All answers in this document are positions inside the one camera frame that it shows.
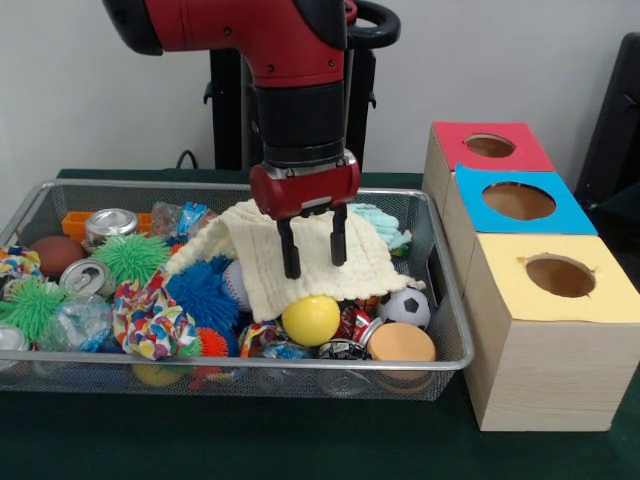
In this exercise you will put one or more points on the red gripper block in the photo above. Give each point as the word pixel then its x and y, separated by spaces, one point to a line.
pixel 305 192

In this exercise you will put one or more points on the cream knitted cloth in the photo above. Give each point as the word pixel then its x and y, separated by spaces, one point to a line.
pixel 250 240

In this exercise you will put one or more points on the mint green knitted cloth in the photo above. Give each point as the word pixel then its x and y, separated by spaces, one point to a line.
pixel 385 222

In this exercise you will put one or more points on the red robot base flange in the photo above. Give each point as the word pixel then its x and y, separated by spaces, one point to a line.
pixel 351 11

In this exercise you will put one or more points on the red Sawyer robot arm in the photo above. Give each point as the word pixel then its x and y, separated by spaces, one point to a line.
pixel 280 65

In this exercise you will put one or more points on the shallow metal mesh bin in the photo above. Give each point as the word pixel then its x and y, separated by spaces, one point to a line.
pixel 425 240

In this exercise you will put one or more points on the wooden box with three holes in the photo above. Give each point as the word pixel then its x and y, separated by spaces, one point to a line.
pixel 550 380

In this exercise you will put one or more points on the smooth yellow ball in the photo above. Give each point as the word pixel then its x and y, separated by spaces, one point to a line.
pixel 311 320

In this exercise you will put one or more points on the small soccer ball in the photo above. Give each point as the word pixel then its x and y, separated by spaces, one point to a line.
pixel 405 307

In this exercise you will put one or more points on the blue spiky ball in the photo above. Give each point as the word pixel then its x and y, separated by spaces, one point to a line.
pixel 205 292

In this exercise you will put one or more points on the round container with orange lid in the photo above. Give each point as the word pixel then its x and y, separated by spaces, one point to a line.
pixel 402 342

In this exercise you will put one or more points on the colourful patterned cloth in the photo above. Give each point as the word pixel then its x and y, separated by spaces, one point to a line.
pixel 150 320

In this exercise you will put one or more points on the green spiky ball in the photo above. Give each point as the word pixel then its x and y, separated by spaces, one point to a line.
pixel 130 257
pixel 32 307

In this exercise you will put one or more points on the dark green table cloth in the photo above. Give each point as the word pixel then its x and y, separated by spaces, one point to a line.
pixel 250 440
pixel 622 210

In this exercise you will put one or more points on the brown toy football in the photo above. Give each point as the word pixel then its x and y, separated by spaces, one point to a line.
pixel 57 255

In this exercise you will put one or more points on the black panel stand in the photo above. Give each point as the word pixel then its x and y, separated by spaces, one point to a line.
pixel 615 125

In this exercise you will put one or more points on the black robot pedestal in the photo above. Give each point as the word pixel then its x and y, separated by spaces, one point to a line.
pixel 370 100

